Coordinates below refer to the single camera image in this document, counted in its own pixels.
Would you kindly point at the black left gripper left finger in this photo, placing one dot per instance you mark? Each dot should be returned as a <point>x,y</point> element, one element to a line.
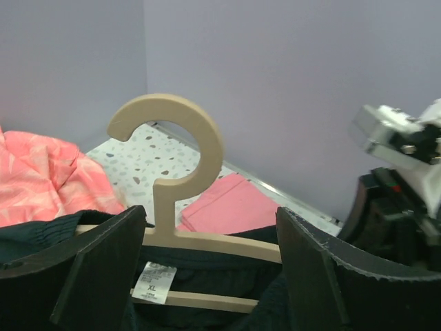
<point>71,273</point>

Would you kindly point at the dark navy shorts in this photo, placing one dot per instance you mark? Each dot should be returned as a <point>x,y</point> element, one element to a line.
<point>196,271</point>

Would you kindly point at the coral patterned garment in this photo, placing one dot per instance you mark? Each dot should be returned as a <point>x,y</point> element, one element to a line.
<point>43,178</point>

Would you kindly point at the beige hanger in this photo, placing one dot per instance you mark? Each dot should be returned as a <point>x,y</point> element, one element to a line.
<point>166,192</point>

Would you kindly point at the folded pink cloth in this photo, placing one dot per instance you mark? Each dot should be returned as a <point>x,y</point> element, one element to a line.
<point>230,205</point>

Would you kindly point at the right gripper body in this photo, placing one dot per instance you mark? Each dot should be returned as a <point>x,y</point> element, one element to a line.
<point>389,220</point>

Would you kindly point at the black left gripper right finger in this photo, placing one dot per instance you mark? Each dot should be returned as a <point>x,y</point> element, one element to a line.
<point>335,286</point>

